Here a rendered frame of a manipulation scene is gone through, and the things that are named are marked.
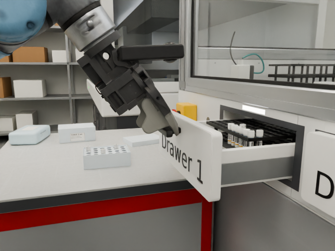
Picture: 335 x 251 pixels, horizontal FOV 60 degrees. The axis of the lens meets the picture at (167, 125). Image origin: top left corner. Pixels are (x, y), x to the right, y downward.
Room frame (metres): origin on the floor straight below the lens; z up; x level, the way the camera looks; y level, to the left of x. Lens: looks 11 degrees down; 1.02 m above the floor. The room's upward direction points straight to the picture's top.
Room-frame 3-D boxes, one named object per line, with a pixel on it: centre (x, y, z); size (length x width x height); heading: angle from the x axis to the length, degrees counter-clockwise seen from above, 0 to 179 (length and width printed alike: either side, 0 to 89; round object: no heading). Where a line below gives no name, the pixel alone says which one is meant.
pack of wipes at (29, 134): (1.04, 0.50, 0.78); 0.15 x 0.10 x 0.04; 3
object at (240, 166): (0.61, -0.23, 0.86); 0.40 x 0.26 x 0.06; 107
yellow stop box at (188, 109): (0.91, -0.06, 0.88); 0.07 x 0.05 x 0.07; 17
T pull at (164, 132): (0.54, -0.01, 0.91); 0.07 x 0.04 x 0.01; 17
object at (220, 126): (0.58, -0.12, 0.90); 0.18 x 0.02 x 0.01; 17
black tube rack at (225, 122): (0.61, -0.22, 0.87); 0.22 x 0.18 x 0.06; 107
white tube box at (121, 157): (0.78, 0.17, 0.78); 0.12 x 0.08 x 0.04; 106
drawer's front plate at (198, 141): (0.55, -0.03, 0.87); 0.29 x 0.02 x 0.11; 17
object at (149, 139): (1.01, 0.08, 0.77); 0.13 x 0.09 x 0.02; 120
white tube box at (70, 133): (1.05, 0.34, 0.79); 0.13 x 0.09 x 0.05; 110
